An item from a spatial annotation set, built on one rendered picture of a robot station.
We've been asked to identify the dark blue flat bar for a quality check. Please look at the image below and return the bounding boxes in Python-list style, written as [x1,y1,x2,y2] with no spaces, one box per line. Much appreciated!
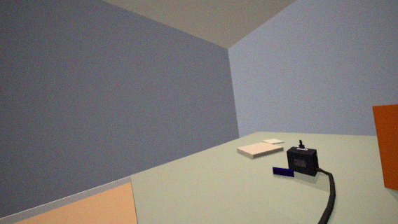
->
[273,167,294,177]

